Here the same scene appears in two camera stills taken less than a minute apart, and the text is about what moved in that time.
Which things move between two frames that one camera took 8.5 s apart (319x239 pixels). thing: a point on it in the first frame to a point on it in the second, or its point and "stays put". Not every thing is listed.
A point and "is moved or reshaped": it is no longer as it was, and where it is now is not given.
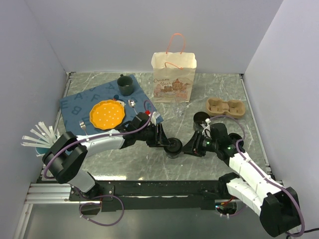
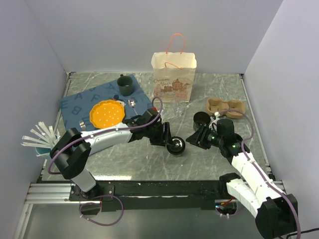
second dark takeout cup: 199,119 stays put
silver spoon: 132,104 stays put
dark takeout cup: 173,156 is moved or reshaped
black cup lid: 176,146 stays put
